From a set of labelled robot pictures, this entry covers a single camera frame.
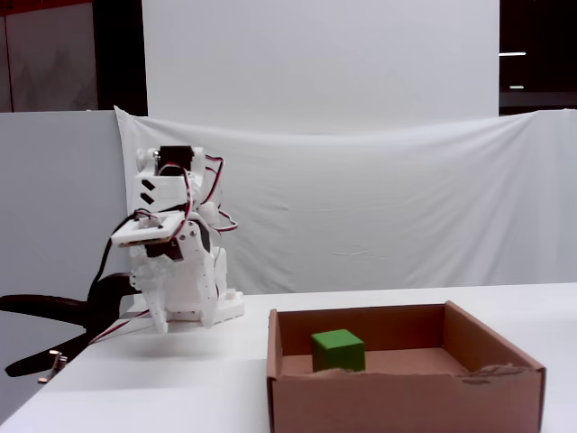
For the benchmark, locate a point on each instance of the white slotted gripper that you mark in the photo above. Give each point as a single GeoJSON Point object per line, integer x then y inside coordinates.
{"type": "Point", "coordinates": [191, 266]}

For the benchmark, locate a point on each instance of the green cube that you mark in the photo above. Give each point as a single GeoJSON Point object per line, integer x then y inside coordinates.
{"type": "Point", "coordinates": [338, 354]}

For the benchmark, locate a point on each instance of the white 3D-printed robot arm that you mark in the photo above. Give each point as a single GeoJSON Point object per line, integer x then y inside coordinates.
{"type": "Point", "coordinates": [185, 288]}

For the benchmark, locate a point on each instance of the brown cardboard box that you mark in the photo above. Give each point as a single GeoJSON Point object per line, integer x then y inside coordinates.
{"type": "Point", "coordinates": [360, 406]}

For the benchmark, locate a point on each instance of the black table clamp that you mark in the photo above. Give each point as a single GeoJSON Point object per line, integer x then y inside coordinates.
{"type": "Point", "coordinates": [103, 297]}

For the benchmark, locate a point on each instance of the white draped cloth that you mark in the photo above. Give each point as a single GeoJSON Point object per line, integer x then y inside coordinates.
{"type": "Point", "coordinates": [360, 203]}

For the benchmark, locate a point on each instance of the white backdrop board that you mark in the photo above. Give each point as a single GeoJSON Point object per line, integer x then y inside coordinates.
{"type": "Point", "coordinates": [315, 58]}

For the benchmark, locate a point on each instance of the brown cabinet door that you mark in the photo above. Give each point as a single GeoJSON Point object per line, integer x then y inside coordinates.
{"type": "Point", "coordinates": [45, 40]}

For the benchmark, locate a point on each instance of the white wrist camera mount plate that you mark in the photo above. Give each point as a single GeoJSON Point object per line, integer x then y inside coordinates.
{"type": "Point", "coordinates": [135, 234]}

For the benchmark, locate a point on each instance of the small metal clamp bracket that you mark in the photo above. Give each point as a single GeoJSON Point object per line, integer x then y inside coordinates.
{"type": "Point", "coordinates": [54, 363]}

